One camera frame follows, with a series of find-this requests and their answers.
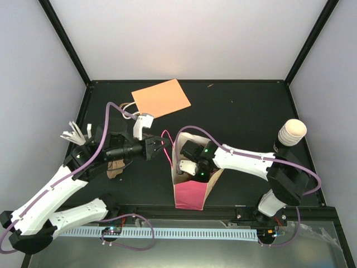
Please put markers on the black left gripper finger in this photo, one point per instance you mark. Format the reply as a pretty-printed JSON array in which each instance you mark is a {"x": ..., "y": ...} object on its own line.
[
  {"x": 160, "y": 140},
  {"x": 159, "y": 147}
]

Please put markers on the plain brown paper bag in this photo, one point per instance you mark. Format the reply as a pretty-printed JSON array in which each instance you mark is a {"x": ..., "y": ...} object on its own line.
[{"x": 160, "y": 99}]

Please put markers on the stack of paper cups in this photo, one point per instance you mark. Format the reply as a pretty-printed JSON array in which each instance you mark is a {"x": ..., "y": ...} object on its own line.
[{"x": 291, "y": 133}]

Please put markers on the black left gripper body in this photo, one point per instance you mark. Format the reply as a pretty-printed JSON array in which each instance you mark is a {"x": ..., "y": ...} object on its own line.
[{"x": 148, "y": 148}]

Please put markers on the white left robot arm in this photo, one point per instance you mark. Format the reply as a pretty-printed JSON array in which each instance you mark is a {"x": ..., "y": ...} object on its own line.
[{"x": 38, "y": 222}]

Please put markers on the white straws bundle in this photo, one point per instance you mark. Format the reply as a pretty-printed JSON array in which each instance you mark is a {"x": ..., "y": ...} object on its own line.
[{"x": 76, "y": 136}]

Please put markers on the cream cakes paper bag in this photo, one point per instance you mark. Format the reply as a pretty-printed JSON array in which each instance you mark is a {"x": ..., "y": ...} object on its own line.
[{"x": 190, "y": 194}]

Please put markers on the light blue cable duct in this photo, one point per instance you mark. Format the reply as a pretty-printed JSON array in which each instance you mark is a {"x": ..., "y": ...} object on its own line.
[{"x": 163, "y": 233}]

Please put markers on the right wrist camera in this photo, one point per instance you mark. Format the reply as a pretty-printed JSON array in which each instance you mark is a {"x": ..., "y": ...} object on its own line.
[{"x": 187, "y": 166}]

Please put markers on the black frame post left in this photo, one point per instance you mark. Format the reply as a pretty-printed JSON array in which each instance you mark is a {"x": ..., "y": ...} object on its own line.
[{"x": 64, "y": 38}]

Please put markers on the black frame post right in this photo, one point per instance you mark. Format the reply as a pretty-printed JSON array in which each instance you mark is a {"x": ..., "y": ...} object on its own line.
[{"x": 319, "y": 25}]

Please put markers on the black frame post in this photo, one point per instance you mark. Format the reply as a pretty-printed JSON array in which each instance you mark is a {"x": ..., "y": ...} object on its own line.
[
  {"x": 64, "y": 38},
  {"x": 319, "y": 25}
]

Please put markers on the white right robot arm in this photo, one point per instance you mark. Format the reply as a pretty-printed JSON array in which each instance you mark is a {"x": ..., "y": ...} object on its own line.
[{"x": 286, "y": 180}]

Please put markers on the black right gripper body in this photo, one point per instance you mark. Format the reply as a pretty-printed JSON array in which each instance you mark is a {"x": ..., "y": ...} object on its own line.
[{"x": 206, "y": 175}]

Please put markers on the brown pulp cup carriers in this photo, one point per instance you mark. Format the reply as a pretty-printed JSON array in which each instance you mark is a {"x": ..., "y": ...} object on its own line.
[{"x": 115, "y": 168}]

